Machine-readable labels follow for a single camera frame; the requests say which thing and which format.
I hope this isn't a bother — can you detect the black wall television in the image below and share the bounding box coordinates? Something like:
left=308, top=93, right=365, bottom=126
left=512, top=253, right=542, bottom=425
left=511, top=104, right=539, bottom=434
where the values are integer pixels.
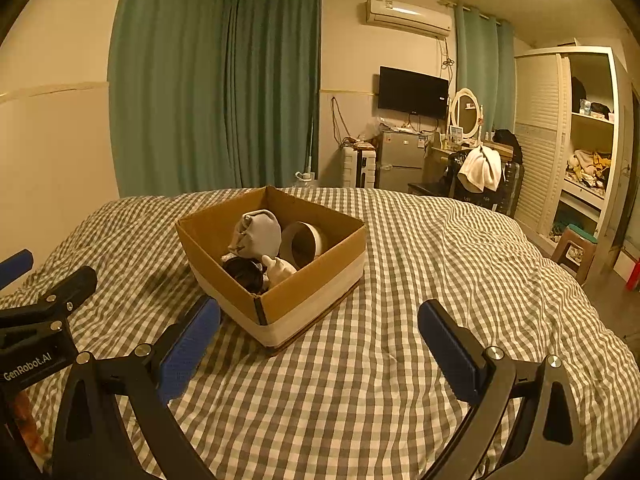
left=378, top=66, right=449, bottom=120

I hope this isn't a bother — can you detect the white suitcase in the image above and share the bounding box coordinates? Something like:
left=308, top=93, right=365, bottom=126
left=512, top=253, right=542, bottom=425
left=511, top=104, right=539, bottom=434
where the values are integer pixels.
left=342, top=143, right=376, bottom=188

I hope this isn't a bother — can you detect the white air conditioner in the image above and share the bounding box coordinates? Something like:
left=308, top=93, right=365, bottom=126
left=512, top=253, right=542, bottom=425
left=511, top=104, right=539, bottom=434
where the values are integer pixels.
left=366, top=0, right=452, bottom=38

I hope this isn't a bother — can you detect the small wooden stool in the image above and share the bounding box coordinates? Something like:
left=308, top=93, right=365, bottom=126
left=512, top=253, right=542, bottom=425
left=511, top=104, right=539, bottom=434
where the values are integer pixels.
left=551, top=223, right=597, bottom=285

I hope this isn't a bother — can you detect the oval white framed mirror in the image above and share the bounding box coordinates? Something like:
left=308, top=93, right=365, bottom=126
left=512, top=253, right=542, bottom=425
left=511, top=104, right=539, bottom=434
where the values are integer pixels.
left=449, top=88, right=484, bottom=141

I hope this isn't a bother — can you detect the grey white checked bedspread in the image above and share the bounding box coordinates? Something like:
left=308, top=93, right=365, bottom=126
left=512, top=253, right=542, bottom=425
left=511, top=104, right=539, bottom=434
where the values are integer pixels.
left=1, top=188, right=639, bottom=479

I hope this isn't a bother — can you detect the green curtain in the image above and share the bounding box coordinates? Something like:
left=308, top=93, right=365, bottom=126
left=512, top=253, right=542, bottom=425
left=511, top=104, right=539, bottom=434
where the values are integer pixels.
left=454, top=4, right=516, bottom=138
left=107, top=0, right=321, bottom=196

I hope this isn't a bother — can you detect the white cloth on chair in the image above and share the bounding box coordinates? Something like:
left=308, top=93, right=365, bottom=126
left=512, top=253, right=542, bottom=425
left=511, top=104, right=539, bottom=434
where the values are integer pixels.
left=458, top=145, right=502, bottom=194

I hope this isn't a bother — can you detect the white bear figurine blue star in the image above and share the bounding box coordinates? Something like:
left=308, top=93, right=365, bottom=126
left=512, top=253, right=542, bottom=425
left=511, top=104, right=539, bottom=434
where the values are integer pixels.
left=262, top=255, right=296, bottom=290

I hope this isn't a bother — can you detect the grey cloth bundle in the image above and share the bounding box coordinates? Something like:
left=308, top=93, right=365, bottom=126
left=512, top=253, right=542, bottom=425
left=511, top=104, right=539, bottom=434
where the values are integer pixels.
left=228, top=209, right=282, bottom=260

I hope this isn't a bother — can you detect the dark desk chair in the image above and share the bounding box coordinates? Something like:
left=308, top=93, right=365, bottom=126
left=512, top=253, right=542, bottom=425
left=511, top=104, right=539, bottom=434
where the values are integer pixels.
left=408, top=129, right=524, bottom=218

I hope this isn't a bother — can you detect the open cardboard box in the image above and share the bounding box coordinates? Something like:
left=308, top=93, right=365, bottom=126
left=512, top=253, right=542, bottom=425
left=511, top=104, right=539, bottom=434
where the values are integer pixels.
left=177, top=186, right=368, bottom=349

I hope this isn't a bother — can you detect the green curtain left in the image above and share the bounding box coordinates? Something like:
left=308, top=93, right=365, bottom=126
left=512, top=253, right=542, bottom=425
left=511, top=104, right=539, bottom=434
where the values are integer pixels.
left=107, top=0, right=321, bottom=196

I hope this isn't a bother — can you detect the clear water jug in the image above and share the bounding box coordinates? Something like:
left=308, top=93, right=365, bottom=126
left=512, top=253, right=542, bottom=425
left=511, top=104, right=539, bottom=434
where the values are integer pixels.
left=294, top=155, right=318, bottom=188

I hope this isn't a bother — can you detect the green curtain right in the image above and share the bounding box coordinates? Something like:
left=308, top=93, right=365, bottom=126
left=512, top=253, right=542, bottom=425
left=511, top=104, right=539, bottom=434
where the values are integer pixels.
left=454, top=4, right=516, bottom=138

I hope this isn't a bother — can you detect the black item in box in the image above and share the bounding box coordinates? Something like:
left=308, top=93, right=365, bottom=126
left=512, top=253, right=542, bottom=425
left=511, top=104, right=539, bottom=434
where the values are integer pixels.
left=222, top=256, right=269, bottom=295

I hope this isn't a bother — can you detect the white louvered wardrobe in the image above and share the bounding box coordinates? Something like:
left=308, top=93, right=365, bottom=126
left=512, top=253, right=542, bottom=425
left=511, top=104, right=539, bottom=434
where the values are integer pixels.
left=514, top=47, right=634, bottom=275

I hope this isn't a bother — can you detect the white tape roll ring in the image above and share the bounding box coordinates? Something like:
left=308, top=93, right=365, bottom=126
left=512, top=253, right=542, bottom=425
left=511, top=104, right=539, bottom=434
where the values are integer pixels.
left=278, top=220, right=330, bottom=271

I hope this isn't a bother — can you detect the grey mini fridge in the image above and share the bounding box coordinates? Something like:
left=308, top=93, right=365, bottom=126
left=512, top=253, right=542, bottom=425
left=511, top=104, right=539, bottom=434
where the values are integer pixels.
left=375, top=131, right=425, bottom=192

